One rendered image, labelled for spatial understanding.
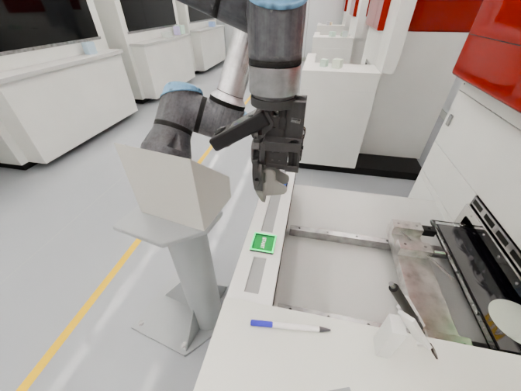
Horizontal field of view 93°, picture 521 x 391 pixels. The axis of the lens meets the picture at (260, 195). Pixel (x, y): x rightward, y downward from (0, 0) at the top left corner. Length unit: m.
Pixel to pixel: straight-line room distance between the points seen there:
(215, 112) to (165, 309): 1.21
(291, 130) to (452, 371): 0.45
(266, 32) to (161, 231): 0.69
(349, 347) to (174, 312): 1.26
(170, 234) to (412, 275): 0.70
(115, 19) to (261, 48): 4.51
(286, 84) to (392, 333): 0.38
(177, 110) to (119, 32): 4.08
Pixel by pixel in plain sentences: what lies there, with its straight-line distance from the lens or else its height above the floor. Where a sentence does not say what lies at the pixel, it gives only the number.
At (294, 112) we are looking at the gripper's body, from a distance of 0.39.
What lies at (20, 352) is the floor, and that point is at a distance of 1.95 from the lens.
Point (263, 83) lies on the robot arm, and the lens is 0.37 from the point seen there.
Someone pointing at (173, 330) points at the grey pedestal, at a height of 0.01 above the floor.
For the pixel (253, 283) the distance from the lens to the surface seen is 0.55.
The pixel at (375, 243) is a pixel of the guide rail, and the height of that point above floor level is 0.84.
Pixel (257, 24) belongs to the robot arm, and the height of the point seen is 1.40.
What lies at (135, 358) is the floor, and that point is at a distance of 1.62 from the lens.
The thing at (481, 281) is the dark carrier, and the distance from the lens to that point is 0.81.
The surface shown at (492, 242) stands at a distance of 0.87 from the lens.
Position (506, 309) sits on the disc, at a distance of 0.79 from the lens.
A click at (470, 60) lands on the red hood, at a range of 1.07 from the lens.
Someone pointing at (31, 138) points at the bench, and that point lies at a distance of 3.33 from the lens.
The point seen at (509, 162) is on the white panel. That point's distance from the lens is 0.89.
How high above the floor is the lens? 1.42
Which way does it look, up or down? 38 degrees down
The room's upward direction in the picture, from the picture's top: straight up
